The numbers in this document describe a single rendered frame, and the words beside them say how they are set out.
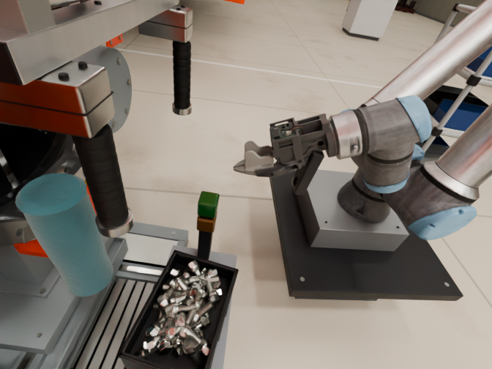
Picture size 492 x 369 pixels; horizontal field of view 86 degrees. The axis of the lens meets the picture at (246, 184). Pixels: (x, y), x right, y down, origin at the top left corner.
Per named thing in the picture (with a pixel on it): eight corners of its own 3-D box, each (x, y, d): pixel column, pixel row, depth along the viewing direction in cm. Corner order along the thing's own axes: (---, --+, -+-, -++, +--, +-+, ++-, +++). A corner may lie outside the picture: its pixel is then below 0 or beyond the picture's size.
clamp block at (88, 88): (28, 99, 27) (6, 43, 24) (117, 115, 28) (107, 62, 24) (-11, 123, 23) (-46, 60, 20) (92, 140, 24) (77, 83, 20)
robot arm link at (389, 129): (430, 152, 51) (442, 109, 44) (362, 168, 53) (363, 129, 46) (408, 124, 57) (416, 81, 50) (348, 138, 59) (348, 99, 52)
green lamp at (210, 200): (200, 202, 58) (201, 189, 56) (218, 205, 59) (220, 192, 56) (196, 216, 55) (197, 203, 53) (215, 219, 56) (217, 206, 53)
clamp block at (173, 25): (147, 28, 53) (145, -4, 49) (192, 37, 53) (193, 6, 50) (138, 34, 49) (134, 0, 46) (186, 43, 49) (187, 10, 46)
